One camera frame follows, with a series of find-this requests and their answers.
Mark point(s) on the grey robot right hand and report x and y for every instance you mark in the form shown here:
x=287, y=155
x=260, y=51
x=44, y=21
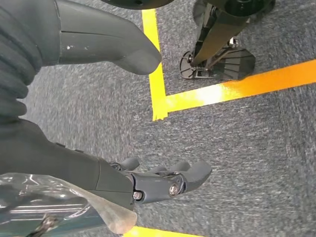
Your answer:
x=99, y=39

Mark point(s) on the black robot leg shell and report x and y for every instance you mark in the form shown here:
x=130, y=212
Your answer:
x=138, y=3

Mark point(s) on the ribbed grey right arm sleeve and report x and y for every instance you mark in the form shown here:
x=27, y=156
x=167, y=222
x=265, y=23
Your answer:
x=14, y=65

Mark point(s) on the clear plastic film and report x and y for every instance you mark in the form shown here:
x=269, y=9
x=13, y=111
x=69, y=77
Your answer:
x=111, y=216

